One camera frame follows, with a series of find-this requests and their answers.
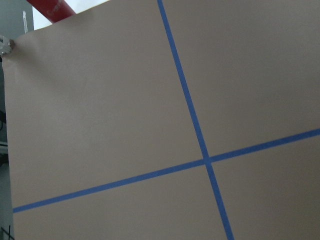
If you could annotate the red cylinder bottle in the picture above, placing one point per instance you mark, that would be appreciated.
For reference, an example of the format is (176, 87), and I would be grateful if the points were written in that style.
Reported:
(53, 10)

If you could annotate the aluminium frame post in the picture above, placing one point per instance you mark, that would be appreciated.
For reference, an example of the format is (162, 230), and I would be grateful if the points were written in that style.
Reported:
(6, 45)

